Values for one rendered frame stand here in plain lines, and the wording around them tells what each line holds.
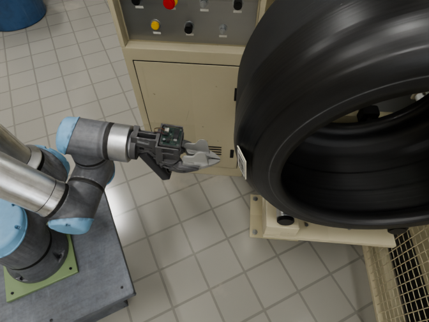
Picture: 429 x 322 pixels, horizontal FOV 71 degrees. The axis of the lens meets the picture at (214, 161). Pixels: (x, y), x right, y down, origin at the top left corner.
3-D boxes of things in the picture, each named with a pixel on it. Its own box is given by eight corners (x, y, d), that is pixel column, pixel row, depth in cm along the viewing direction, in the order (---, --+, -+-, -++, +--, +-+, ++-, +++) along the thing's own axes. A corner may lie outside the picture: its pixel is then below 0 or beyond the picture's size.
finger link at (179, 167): (198, 172, 71) (161, 167, 71) (198, 175, 73) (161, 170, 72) (200, 156, 74) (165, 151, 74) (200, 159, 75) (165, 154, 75)
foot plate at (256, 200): (250, 195, 184) (250, 193, 182) (294, 198, 182) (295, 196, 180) (249, 237, 168) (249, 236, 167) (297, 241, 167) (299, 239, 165)
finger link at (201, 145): (222, 148, 71) (183, 142, 70) (219, 162, 76) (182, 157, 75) (223, 138, 72) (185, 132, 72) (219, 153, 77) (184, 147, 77)
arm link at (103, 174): (74, 193, 83) (60, 169, 72) (89, 158, 89) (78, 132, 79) (108, 199, 83) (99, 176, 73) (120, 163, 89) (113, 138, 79)
